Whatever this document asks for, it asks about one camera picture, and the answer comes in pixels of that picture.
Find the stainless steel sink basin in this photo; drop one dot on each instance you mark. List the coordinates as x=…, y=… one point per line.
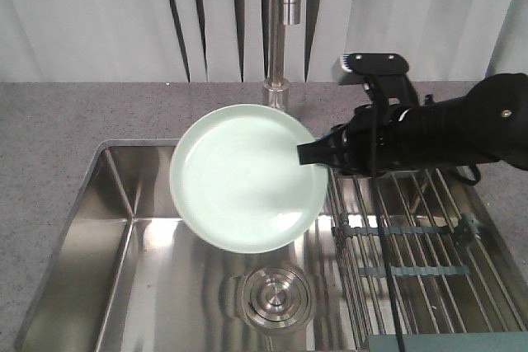
x=131, y=276

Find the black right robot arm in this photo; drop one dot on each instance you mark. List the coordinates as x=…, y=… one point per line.
x=488, y=124

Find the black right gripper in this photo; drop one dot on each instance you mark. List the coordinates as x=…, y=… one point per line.
x=359, y=146

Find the light green round plate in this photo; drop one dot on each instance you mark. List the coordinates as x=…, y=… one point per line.
x=236, y=180

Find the white pleated curtain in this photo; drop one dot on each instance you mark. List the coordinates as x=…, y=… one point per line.
x=225, y=40

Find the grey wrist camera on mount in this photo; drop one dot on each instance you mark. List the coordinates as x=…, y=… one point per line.
x=384, y=74

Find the round steel sink drain cover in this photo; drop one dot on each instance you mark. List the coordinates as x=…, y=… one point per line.
x=274, y=300

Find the grey-green sink drying rack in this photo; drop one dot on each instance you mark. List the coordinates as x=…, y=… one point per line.
x=421, y=260

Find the stainless steel faucet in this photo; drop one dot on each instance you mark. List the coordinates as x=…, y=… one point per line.
x=275, y=88

